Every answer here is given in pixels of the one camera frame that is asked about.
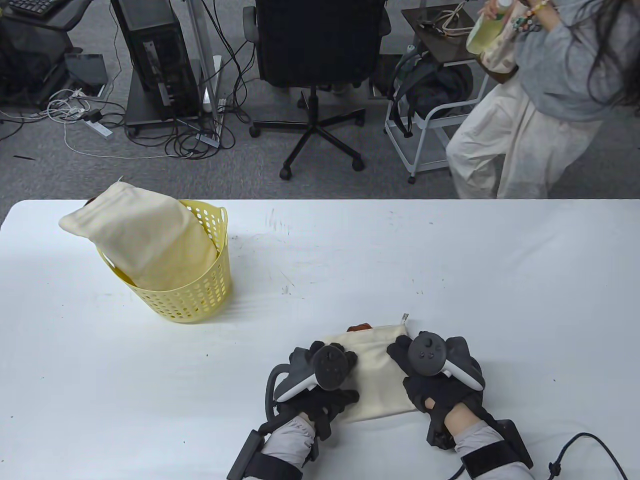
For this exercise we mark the person's right hand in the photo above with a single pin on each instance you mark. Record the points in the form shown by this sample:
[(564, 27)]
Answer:
[(430, 392)]

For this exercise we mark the grey white handheld controller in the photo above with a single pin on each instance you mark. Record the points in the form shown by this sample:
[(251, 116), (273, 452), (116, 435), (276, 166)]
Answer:
[(330, 365), (425, 352)]

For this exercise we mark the grey metal stand base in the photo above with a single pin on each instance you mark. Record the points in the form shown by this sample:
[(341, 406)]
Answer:
[(140, 107)]

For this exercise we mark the cream canvas bag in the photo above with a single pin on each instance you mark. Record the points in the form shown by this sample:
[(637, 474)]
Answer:
[(150, 240)]

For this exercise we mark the pale green drink bottle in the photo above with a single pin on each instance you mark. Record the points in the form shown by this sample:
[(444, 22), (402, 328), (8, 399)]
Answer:
[(485, 32)]

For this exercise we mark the flower print canvas bag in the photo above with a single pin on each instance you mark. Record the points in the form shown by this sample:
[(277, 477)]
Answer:
[(380, 385)]

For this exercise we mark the black desk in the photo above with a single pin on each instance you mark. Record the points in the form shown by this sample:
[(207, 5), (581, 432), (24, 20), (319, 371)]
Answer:
[(70, 12)]

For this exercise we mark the dark mesh chair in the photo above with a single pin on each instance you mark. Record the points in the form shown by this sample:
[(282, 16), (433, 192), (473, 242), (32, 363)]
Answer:
[(25, 65)]

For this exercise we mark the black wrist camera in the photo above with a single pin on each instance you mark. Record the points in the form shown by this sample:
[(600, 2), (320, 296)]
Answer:
[(440, 435), (322, 440)]

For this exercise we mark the black computer tower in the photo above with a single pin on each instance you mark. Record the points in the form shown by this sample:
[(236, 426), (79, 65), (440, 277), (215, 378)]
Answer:
[(150, 35)]

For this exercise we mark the black office chair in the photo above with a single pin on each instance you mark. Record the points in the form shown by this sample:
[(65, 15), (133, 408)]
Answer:
[(320, 40)]

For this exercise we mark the dark brown board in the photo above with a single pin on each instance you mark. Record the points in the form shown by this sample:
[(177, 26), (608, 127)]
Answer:
[(445, 47)]

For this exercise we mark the grey metal desk leg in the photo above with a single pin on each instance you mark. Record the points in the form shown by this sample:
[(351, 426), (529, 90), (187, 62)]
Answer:
[(200, 40)]

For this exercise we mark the black keyboard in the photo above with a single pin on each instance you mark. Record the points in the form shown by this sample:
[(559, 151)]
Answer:
[(30, 6)]

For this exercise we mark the person's left hand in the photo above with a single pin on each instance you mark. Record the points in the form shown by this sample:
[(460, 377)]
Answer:
[(330, 402)]

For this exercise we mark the white rolling cart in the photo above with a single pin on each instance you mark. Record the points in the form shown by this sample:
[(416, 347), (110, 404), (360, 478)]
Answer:
[(431, 150)]

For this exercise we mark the person's left forearm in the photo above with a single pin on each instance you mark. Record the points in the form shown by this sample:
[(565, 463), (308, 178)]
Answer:
[(290, 440)]

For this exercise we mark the yellow perforated plastic basket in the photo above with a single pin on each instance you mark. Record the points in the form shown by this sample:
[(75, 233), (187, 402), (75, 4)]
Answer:
[(200, 300)]

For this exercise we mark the white power strip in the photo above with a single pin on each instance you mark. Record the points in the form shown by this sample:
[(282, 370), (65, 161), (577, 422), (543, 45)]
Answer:
[(100, 129)]

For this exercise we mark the black laptop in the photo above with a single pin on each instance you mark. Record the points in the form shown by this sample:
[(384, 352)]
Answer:
[(87, 67)]

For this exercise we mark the black armband sensor pack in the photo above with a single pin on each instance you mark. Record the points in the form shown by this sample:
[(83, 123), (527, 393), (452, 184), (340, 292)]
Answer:
[(500, 452), (270, 465)]

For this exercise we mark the person's right forearm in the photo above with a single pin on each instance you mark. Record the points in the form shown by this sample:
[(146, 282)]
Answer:
[(475, 435)]

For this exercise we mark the black backpack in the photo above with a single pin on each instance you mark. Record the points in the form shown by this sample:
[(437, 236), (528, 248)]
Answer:
[(440, 85)]

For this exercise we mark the grey power strip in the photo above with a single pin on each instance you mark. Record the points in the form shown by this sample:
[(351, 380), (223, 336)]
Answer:
[(209, 140)]

